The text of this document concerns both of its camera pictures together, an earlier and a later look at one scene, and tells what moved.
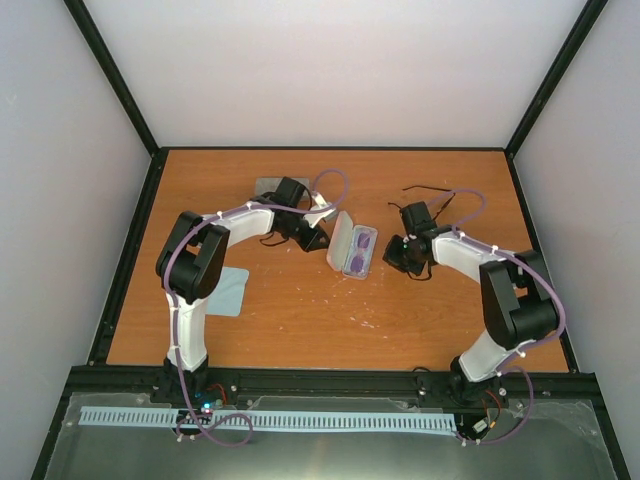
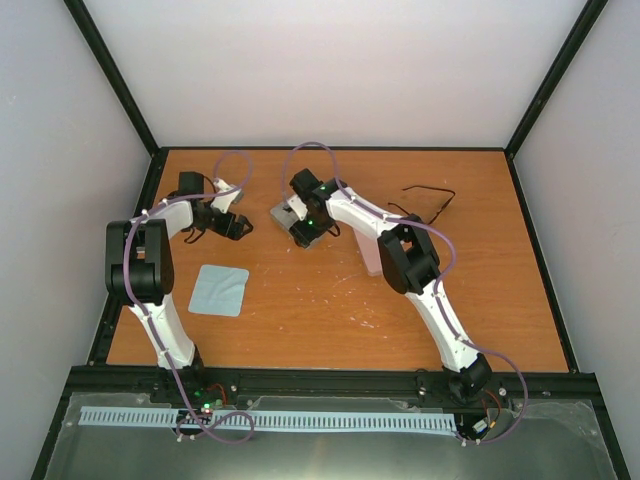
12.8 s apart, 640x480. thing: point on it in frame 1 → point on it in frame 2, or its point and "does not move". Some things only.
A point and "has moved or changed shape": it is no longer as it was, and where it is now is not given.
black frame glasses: [432, 188] does not move
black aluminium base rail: [157, 385] does not move
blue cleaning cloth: [228, 296] does not move
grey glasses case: [266, 185] has moved or changed shape
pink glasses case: [351, 247] has moved or changed shape
